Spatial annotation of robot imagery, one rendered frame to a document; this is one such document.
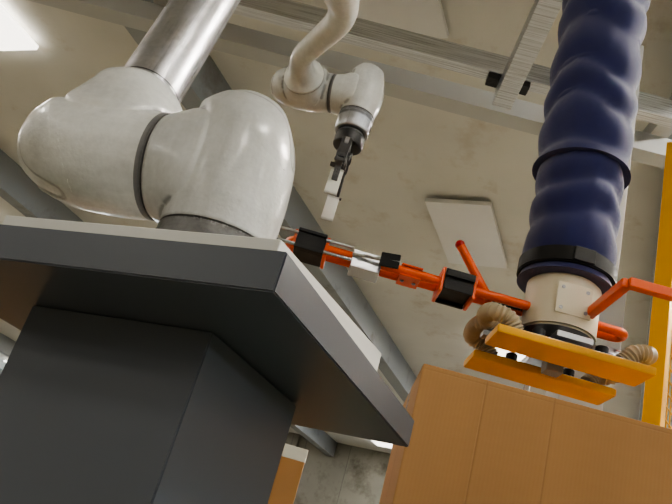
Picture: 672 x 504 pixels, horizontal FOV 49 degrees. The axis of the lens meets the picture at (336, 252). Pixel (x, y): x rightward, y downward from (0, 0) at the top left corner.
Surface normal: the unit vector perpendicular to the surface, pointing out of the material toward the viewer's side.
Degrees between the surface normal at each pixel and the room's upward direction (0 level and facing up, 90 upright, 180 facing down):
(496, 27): 180
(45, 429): 90
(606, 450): 90
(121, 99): 72
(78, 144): 112
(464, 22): 180
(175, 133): 85
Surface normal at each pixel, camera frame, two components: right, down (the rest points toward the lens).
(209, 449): 0.92, 0.08
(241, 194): 0.38, -0.23
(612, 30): 0.23, -0.50
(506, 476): 0.04, -0.42
